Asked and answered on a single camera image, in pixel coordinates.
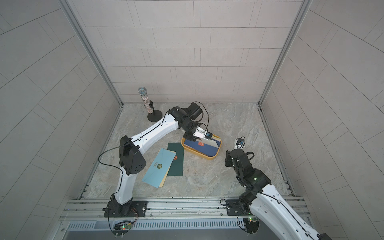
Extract light blue envelope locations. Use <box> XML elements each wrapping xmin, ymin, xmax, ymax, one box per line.
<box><xmin>142</xmin><ymin>149</ymin><xmax>176</xmax><ymax>188</ymax></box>

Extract black right camera cable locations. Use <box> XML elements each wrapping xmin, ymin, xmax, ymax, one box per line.
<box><xmin>236</xmin><ymin>136</ymin><xmax>256</xmax><ymax>161</ymax></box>

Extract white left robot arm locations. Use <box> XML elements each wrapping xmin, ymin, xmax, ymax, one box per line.
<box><xmin>108</xmin><ymin>102</ymin><xmax>208</xmax><ymax>215</ymax></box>

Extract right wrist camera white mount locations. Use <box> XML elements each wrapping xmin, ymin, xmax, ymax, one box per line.
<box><xmin>235</xmin><ymin>137</ymin><xmax>246</xmax><ymax>149</ymax></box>

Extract right green circuit board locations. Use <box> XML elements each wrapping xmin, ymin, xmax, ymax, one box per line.
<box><xmin>243</xmin><ymin>217</ymin><xmax>260</xmax><ymax>235</ymax></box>

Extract left green circuit board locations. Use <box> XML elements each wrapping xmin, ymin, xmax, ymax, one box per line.
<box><xmin>112</xmin><ymin>221</ymin><xmax>134</xmax><ymax>238</ymax></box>

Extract yellow plastic storage box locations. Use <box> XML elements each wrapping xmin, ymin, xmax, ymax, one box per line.
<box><xmin>181</xmin><ymin>135</ymin><xmax>222</xmax><ymax>160</ymax></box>

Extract cream white envelope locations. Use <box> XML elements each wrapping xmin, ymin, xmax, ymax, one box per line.
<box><xmin>196</xmin><ymin>137</ymin><xmax>221</xmax><ymax>148</ymax></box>

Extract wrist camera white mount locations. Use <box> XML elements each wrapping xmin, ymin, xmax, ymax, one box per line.
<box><xmin>235</xmin><ymin>137</ymin><xmax>246</xmax><ymax>149</ymax></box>
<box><xmin>193</xmin><ymin>127</ymin><xmax>213</xmax><ymax>140</ymax></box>

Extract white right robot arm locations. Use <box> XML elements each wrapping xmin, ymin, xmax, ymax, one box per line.
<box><xmin>225</xmin><ymin>149</ymin><xmax>330</xmax><ymax>240</ymax></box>

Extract metal base rail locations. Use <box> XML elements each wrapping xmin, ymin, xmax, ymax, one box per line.
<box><xmin>52</xmin><ymin>196</ymin><xmax>311</xmax><ymax>239</ymax></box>

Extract beige tan envelope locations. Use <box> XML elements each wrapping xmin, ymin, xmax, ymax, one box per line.
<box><xmin>158</xmin><ymin>151</ymin><xmax>177</xmax><ymax>189</ymax></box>

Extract rhinestone microphone on black stand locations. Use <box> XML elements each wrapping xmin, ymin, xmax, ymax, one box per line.
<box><xmin>138</xmin><ymin>87</ymin><xmax>163</xmax><ymax>122</ymax></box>

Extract black left camera cable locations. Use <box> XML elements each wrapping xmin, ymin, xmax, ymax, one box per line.
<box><xmin>193</xmin><ymin>101</ymin><xmax>210</xmax><ymax>133</ymax></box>

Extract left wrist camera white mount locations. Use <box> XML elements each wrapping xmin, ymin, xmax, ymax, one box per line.
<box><xmin>193</xmin><ymin>127</ymin><xmax>213</xmax><ymax>140</ymax></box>

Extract green circuit board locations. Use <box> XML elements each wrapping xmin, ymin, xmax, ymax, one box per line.
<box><xmin>243</xmin><ymin>217</ymin><xmax>260</xmax><ymax>235</ymax></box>
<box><xmin>112</xmin><ymin>221</ymin><xmax>134</xmax><ymax>238</ymax></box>

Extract black camera cable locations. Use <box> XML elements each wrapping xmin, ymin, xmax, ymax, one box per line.
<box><xmin>236</xmin><ymin>136</ymin><xmax>256</xmax><ymax>161</ymax></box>
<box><xmin>193</xmin><ymin>101</ymin><xmax>210</xmax><ymax>133</ymax></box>

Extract dark green envelope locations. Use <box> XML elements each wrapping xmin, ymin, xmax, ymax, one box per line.
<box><xmin>168</xmin><ymin>143</ymin><xmax>184</xmax><ymax>177</ymax></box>

